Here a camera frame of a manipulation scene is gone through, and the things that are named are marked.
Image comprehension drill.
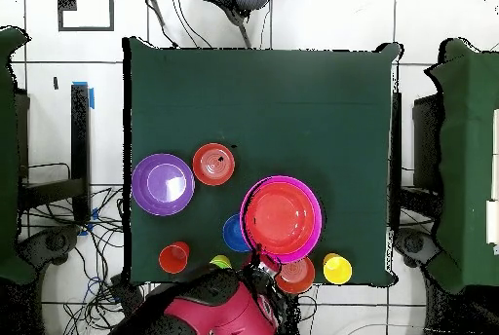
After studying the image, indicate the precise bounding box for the large pink plastic bowl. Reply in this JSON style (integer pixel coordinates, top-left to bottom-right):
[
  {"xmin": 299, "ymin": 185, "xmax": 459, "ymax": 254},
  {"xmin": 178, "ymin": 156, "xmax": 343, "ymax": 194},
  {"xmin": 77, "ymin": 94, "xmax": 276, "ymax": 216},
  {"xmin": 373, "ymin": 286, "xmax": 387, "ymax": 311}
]
[{"xmin": 238, "ymin": 174, "xmax": 325, "ymax": 265}]

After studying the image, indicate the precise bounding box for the small orange plastic bowl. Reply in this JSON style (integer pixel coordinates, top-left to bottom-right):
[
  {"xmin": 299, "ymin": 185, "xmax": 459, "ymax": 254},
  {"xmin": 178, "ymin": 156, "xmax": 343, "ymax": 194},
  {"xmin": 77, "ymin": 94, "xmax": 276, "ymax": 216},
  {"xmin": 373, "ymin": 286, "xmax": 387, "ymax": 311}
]
[
  {"xmin": 274, "ymin": 255, "xmax": 317, "ymax": 296},
  {"xmin": 191, "ymin": 142, "xmax": 237, "ymax": 187}
]

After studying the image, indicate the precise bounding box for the yellow plastic cup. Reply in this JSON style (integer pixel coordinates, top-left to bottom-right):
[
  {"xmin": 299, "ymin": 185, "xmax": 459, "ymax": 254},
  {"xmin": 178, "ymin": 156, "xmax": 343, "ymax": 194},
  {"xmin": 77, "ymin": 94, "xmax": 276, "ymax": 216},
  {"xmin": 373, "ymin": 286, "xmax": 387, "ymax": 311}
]
[
  {"xmin": 322, "ymin": 254, "xmax": 354, "ymax": 286},
  {"xmin": 209, "ymin": 254, "xmax": 233, "ymax": 270}
]

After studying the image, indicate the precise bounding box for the blue tape strip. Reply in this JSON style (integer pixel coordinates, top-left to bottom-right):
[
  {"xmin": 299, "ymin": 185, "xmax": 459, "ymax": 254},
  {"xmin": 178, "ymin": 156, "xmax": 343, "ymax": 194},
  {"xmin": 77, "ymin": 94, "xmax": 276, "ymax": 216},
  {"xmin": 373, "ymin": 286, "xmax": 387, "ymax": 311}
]
[{"xmin": 72, "ymin": 80, "xmax": 96, "ymax": 111}]

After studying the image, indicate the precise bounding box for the black stand base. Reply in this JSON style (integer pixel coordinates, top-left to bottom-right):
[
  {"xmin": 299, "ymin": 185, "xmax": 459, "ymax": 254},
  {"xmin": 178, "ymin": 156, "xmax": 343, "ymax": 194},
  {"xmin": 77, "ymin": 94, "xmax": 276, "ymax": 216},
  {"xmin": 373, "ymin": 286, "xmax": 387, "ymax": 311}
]
[
  {"xmin": 392, "ymin": 228, "xmax": 442, "ymax": 270},
  {"xmin": 17, "ymin": 224, "xmax": 81, "ymax": 268}
]

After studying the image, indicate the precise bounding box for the black power strip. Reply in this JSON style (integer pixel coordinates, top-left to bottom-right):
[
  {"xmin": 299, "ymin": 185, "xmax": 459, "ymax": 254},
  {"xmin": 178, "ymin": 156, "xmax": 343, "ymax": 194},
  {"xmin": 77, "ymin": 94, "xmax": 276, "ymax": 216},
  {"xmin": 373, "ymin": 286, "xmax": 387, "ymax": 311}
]
[{"xmin": 109, "ymin": 272, "xmax": 147, "ymax": 313}]

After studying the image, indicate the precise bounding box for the blue cable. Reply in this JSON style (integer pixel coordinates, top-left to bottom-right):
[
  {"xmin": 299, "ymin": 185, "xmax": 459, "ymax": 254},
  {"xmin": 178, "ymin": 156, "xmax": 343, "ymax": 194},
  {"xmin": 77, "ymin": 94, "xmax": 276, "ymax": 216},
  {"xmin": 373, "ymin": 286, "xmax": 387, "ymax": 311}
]
[{"xmin": 86, "ymin": 275, "xmax": 103, "ymax": 298}]

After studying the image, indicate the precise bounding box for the blue plastic bowl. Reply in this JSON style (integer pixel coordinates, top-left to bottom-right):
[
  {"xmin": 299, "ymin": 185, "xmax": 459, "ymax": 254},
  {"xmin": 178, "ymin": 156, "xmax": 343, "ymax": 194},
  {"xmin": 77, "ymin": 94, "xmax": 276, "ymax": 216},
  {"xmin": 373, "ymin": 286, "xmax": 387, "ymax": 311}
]
[{"xmin": 222, "ymin": 212, "xmax": 253, "ymax": 254}]

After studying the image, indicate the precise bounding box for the tangle of black cables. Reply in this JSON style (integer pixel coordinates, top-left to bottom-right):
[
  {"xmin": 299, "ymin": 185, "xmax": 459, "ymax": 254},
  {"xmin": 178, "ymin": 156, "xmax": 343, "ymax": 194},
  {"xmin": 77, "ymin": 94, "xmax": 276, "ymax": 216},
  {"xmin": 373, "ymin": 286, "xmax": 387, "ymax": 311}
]
[{"xmin": 22, "ymin": 184, "xmax": 134, "ymax": 335}]

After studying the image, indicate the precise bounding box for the dark green tablecloth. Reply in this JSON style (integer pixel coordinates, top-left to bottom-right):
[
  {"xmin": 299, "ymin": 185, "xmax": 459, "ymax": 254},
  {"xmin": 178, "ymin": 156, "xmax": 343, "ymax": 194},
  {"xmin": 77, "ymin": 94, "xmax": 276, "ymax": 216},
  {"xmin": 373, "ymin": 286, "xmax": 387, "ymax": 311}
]
[
  {"xmin": 423, "ymin": 37, "xmax": 499, "ymax": 295},
  {"xmin": 0, "ymin": 25, "xmax": 37, "ymax": 283},
  {"xmin": 122, "ymin": 36, "xmax": 404, "ymax": 287}
]

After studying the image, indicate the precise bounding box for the large orange plastic bowl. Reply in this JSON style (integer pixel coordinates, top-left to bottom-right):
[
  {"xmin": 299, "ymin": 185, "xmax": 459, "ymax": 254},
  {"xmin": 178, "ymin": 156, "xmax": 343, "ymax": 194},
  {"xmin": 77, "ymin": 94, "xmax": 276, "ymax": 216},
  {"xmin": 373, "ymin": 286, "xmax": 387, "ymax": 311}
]
[{"xmin": 244, "ymin": 181, "xmax": 318, "ymax": 257}]

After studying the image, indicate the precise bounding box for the purple plastic bowl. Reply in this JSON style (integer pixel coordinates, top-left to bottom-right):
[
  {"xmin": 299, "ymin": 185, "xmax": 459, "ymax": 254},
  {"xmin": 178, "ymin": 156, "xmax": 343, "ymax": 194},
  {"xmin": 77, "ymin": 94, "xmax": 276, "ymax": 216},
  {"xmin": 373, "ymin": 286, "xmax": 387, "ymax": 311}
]
[{"xmin": 131, "ymin": 152, "xmax": 196, "ymax": 217}]

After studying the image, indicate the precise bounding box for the black metal frame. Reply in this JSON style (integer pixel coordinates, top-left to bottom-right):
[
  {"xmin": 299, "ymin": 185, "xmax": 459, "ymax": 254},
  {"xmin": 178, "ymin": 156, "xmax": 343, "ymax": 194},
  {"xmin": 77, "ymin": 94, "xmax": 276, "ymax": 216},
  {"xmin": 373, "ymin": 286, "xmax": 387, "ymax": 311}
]
[{"xmin": 17, "ymin": 83, "xmax": 93, "ymax": 224}]

